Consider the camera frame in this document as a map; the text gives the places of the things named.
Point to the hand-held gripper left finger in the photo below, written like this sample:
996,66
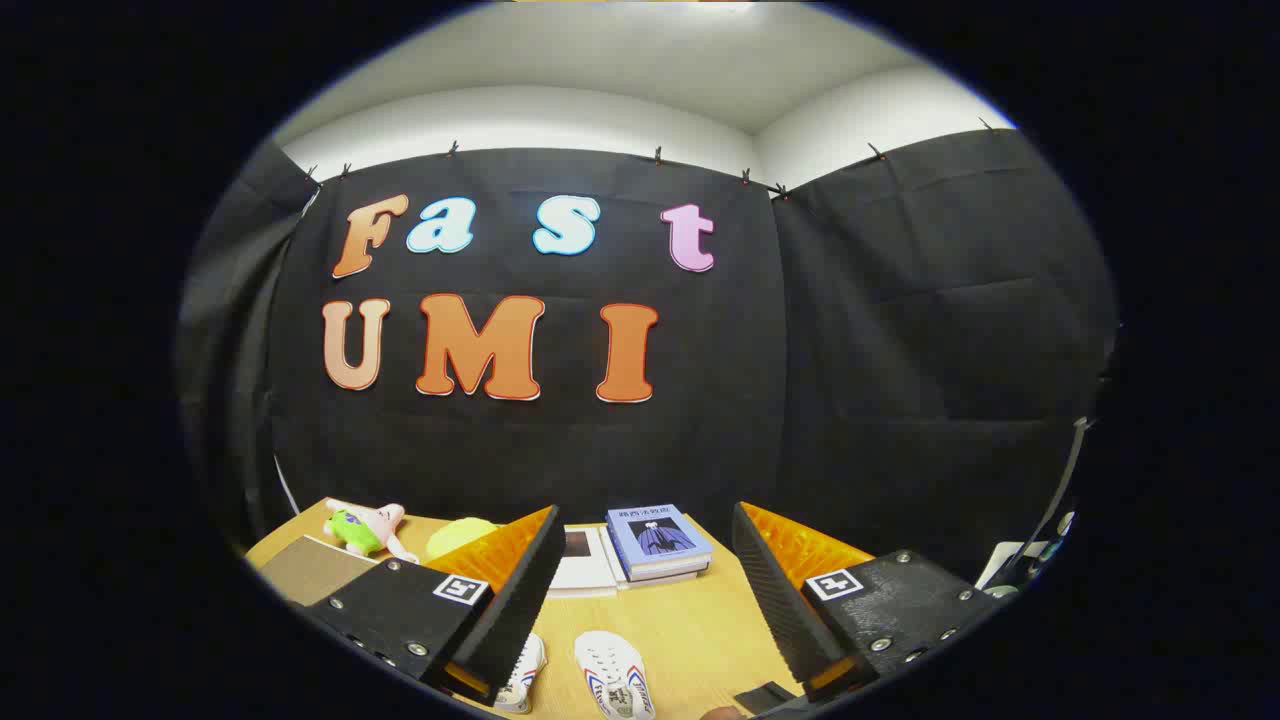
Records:
515,590

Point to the white book with portrait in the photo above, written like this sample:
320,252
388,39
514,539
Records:
585,570

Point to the pink and green plush toy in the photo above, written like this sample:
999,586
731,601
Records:
362,530

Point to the brown fabric storage box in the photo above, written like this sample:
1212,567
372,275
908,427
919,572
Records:
315,572

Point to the blue book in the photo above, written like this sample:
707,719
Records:
655,535

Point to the white striped shoe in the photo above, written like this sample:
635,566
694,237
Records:
612,670
525,675

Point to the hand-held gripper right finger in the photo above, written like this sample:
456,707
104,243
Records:
775,590

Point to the yellow round plush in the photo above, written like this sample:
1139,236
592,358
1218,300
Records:
455,535

